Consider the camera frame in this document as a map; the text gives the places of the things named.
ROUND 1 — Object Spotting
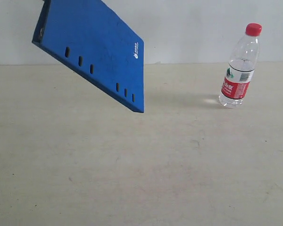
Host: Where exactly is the blue ring binder notebook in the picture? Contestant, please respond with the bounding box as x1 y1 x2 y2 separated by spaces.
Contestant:
32 0 144 113

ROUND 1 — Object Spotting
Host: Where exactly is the clear plastic water bottle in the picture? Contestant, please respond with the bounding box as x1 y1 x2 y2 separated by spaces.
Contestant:
219 23 262 108

